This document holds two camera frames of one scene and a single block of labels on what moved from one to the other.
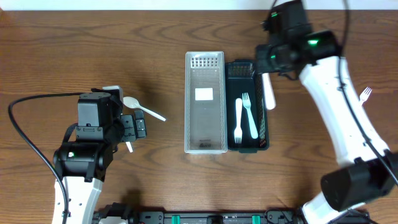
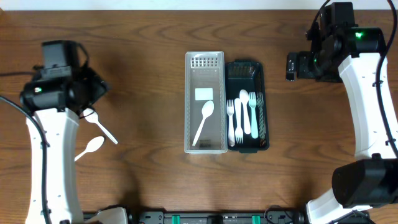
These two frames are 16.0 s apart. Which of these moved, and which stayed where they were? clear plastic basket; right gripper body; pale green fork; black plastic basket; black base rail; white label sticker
Moved: right gripper body; pale green fork
Stayed: white label sticker; black plastic basket; black base rail; clear plastic basket
